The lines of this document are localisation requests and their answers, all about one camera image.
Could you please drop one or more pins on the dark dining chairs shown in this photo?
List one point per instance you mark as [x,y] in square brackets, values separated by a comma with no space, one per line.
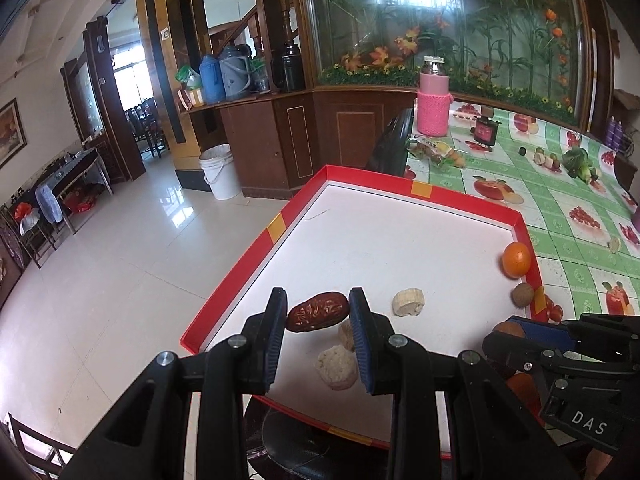
[147,127]

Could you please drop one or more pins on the blue cloth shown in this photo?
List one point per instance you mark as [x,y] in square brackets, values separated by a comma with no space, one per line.
[49,202]

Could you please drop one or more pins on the blue thermos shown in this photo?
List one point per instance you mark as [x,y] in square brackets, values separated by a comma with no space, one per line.
[212,80]

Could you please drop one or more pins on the glass screen with flowers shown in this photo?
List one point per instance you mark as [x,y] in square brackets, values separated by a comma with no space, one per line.
[450,15]

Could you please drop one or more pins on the grey-blue kettle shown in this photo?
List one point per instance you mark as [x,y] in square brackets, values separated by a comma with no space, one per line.
[236,74]

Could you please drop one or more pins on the dark wooden chair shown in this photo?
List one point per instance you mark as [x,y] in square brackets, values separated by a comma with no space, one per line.
[30,447]

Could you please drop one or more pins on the clear snack bag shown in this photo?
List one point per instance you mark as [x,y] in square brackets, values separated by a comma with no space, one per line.
[435,150]

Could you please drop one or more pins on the small reddish-brown longan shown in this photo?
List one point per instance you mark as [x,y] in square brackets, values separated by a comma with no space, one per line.
[507,329]

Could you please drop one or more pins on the wooden staircase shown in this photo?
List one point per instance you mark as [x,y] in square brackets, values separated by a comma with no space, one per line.
[245,25]

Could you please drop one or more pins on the green bok choy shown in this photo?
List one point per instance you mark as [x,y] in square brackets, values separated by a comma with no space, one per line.
[579,161]

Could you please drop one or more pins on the red tray with white base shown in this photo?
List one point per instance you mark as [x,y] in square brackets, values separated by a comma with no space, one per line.
[400,240]

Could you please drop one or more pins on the small purple bottles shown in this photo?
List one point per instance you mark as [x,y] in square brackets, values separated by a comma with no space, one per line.
[614,132]

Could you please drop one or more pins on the dark perfume bottle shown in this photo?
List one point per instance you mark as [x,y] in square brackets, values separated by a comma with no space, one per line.
[484,130]

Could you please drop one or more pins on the brown kiwi fruit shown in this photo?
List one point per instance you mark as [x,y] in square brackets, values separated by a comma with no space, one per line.
[522,293]

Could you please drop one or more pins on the beige steamed bun piece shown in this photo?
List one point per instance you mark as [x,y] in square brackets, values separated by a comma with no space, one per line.
[336,367]

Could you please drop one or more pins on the red plastic bag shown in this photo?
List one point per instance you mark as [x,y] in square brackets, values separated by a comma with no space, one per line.
[22,211]

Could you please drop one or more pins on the pale banana slice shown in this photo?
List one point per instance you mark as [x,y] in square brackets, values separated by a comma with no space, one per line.
[614,244]

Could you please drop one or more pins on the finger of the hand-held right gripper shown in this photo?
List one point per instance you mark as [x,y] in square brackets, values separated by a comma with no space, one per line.
[520,355]
[545,327]

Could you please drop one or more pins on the brown wooden cabinet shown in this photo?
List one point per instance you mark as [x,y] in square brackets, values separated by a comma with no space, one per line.
[310,140]

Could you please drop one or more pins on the green fruit-print tablecloth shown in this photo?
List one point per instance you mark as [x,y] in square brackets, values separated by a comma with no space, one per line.
[560,220]

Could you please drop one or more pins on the framed wall picture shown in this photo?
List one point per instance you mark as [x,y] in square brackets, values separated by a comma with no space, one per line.
[10,132]

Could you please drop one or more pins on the black round stool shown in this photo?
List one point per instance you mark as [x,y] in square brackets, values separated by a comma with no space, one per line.
[300,452]

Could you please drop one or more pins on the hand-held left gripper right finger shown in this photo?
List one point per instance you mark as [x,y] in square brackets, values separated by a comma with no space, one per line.
[360,342]

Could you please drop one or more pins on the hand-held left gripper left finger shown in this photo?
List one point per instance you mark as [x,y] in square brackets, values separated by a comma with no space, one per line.
[272,342]

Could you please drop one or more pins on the white plastic bucket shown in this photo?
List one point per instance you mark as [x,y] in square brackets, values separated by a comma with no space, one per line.
[220,172]

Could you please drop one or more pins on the white fruit chunk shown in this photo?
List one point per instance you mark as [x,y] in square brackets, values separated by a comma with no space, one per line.
[539,159]
[553,164]

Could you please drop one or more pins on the black chair back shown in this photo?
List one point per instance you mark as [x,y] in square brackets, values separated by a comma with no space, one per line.
[392,142]

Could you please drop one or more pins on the bottle with pink knitted sleeve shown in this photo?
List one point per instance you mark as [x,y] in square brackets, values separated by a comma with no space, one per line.
[433,105]

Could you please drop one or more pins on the dark side table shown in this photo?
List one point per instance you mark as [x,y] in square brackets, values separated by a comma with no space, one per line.
[75,170]

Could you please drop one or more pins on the cream banana piece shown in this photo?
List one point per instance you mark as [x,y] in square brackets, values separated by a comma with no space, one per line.
[407,302]
[345,334]

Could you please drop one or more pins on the orange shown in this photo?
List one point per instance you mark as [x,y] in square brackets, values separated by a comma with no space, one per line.
[525,391]
[516,259]

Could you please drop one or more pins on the green plastic bag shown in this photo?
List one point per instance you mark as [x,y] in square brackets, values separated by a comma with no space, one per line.
[187,77]

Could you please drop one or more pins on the black thermos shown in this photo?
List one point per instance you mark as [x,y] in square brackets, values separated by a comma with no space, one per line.
[291,67]

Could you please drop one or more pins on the red date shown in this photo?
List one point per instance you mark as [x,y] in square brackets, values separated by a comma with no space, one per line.
[317,311]

